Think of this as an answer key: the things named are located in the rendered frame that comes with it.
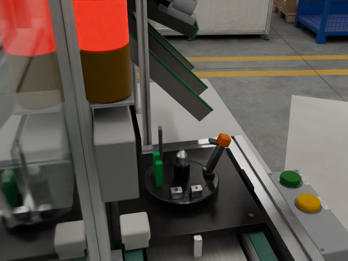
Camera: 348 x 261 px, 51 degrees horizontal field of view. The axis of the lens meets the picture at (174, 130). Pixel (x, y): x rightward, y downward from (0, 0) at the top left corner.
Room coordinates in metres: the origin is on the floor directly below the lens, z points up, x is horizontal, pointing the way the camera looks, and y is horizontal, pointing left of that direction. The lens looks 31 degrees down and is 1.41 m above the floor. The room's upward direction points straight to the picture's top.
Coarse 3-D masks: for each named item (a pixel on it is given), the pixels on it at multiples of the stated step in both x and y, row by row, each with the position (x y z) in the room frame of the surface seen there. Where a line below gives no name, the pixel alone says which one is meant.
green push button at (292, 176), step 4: (284, 172) 0.57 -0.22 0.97; (288, 172) 0.57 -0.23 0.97; (292, 172) 0.57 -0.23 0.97; (296, 172) 0.57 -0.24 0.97; (280, 176) 0.57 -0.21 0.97; (284, 176) 0.56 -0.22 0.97; (288, 176) 0.56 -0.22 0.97; (292, 176) 0.56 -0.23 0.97; (296, 176) 0.56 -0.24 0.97; (300, 176) 0.57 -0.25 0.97; (280, 180) 0.56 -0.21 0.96; (284, 180) 0.55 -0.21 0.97; (288, 180) 0.55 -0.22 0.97; (292, 180) 0.55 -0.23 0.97; (296, 180) 0.55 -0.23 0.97; (300, 180) 0.55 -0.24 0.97; (288, 184) 0.55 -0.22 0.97; (292, 184) 0.54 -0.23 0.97; (296, 184) 0.54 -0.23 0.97
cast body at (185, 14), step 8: (176, 0) 0.78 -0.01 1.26; (184, 0) 0.78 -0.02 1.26; (192, 0) 0.78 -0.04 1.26; (160, 8) 0.80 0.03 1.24; (168, 8) 0.78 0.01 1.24; (176, 8) 0.78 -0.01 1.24; (184, 8) 0.78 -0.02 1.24; (192, 8) 0.78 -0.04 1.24; (176, 16) 0.78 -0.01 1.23; (184, 16) 0.78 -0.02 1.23; (192, 16) 0.78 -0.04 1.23; (192, 24) 0.77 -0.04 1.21
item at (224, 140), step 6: (210, 138) 0.55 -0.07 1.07; (222, 138) 0.54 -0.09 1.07; (228, 138) 0.55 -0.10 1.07; (216, 144) 0.54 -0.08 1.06; (222, 144) 0.54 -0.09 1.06; (228, 144) 0.54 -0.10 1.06; (216, 150) 0.55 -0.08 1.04; (222, 150) 0.54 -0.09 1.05; (216, 156) 0.54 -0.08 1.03; (210, 162) 0.54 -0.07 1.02; (216, 162) 0.54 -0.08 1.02; (210, 168) 0.54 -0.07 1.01
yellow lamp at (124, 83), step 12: (120, 48) 0.32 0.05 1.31; (84, 60) 0.31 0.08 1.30; (96, 60) 0.30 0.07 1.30; (108, 60) 0.31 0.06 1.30; (120, 60) 0.31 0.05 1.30; (84, 72) 0.31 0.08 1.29; (96, 72) 0.30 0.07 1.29; (108, 72) 0.31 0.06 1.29; (120, 72) 0.31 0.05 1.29; (84, 84) 0.31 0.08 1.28; (96, 84) 0.30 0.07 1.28; (108, 84) 0.31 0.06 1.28; (120, 84) 0.31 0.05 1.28; (96, 96) 0.30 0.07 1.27; (108, 96) 0.30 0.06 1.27; (120, 96) 0.31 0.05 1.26
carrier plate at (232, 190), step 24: (144, 168) 0.59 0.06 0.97; (216, 168) 0.59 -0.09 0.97; (144, 192) 0.52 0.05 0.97; (240, 192) 0.52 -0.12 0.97; (168, 216) 0.46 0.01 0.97; (192, 216) 0.46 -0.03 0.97; (216, 216) 0.46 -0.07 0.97; (240, 216) 0.46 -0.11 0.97; (168, 240) 0.41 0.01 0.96; (192, 240) 0.42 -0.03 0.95
